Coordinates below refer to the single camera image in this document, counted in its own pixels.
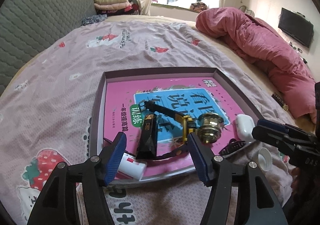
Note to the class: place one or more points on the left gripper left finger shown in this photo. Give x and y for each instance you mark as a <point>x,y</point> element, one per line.
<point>57,203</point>

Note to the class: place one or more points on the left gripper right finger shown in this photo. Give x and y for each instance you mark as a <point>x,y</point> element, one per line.
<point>257,202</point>

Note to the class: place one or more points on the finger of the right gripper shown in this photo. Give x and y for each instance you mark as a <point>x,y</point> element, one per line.
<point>272,123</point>
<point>274,137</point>

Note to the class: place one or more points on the white plastic bottle cap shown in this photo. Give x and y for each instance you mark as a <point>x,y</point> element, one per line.
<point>263,159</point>

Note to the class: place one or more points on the red black lighter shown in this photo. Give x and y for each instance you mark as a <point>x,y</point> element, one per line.
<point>147,148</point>

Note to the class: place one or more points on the white small tube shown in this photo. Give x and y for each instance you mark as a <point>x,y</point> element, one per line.
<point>131,167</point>

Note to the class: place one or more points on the person's right hand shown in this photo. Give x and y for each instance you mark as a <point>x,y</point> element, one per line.
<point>305,186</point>

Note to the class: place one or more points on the black gold label box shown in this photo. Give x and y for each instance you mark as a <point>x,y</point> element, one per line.
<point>280,101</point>

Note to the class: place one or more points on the white earbuds case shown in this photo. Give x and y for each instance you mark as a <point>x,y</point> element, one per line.
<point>244,125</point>

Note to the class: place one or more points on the brass door knob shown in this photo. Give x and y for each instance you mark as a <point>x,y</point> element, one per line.
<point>211,125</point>

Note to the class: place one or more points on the pink and blue book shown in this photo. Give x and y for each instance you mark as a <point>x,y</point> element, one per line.
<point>189,95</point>

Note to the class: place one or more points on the dark cardboard box tray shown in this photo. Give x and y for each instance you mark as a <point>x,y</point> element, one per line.
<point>97,141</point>

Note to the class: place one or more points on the pink crumpled quilt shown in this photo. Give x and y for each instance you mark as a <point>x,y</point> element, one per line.
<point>259,44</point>

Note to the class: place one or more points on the pink printed bed sheet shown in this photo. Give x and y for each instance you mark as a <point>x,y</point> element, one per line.
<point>49,104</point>

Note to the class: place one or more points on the dark patterned cloth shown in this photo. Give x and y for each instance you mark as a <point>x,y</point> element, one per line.
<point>94,19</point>

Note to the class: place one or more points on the folded clothes pile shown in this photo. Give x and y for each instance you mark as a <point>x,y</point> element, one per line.
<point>117,7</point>

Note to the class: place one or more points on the grey quilted headboard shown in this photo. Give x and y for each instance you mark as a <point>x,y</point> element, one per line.
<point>28,27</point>

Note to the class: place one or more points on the wall mounted television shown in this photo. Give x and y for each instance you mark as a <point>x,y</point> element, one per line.
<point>296,26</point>

